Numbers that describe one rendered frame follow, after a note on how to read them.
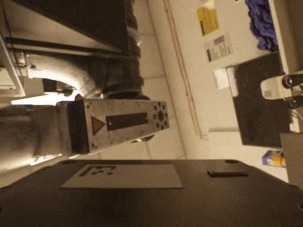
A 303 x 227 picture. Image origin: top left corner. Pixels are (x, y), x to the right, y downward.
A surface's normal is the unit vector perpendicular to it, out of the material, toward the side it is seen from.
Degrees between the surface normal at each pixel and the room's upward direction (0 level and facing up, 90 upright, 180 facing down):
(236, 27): 90
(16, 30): 90
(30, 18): 90
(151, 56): 180
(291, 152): 86
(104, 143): 157
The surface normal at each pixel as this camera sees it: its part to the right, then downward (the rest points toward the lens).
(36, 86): 0.57, -0.09
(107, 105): 0.84, -0.11
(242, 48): -0.79, 0.24
